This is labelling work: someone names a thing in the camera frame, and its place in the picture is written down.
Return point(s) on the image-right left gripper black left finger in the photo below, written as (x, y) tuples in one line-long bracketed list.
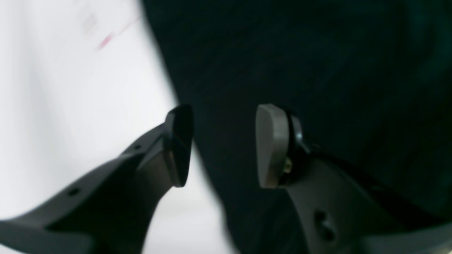
[(109, 210)]

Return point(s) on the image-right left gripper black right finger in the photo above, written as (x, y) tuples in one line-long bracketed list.
[(341, 208)]

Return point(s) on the black t-shirt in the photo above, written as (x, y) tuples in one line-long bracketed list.
[(369, 79)]

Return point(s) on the red tape rectangle marking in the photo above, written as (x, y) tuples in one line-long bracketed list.
[(116, 33)]

